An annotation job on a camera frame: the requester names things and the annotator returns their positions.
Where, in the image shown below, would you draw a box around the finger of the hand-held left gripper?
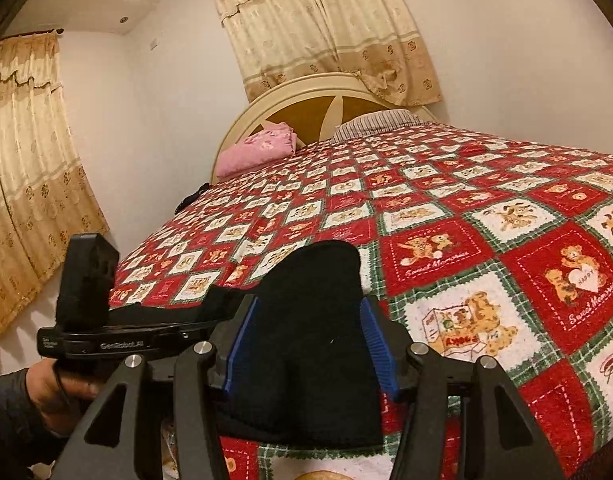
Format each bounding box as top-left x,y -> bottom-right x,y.
154,317 -> 228,350

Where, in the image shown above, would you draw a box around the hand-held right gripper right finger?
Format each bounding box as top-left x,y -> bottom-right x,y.
360,296 -> 569,480

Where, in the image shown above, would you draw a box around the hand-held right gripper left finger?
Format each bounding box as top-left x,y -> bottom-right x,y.
61,294 -> 261,480

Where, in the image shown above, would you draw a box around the black pants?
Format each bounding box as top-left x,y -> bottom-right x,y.
109,240 -> 385,450

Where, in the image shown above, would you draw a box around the person's left hand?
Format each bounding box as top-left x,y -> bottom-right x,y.
26,362 -> 106,415

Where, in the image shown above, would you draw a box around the beige floral curtain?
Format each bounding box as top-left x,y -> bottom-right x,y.
206,0 -> 443,109
0,34 -> 110,356

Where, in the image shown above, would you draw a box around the black item on bed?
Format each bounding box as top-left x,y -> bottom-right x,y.
175,181 -> 210,209

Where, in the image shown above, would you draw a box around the red bear printed blanket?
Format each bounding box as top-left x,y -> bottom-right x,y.
106,122 -> 613,480

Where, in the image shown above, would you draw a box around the pink folded pillow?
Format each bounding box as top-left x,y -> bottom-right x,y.
215,122 -> 298,179

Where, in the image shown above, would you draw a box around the striped pillow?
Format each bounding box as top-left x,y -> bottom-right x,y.
331,109 -> 425,143

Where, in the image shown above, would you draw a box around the cream wooden headboard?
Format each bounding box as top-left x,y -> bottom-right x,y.
210,72 -> 438,186

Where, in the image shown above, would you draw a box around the dark curtain rod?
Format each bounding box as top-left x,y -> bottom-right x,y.
0,28 -> 63,42

